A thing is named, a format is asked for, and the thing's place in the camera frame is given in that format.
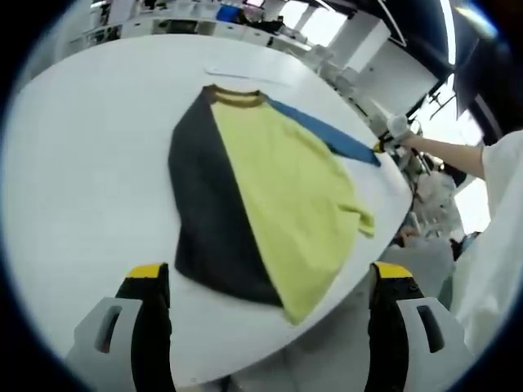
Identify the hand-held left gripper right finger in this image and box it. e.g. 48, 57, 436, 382
368, 261, 476, 392

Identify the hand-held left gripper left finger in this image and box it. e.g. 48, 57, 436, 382
65, 261, 177, 392

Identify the yellow blue grey garment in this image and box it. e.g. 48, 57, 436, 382
168, 83, 383, 326

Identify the black metal stand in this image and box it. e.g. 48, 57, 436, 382
424, 79, 454, 123

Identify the ceiling light strip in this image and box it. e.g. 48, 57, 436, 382
440, 0, 457, 66

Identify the blue bin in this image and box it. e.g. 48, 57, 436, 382
218, 4, 246, 21

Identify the white counter row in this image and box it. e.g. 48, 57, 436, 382
69, 0, 324, 54

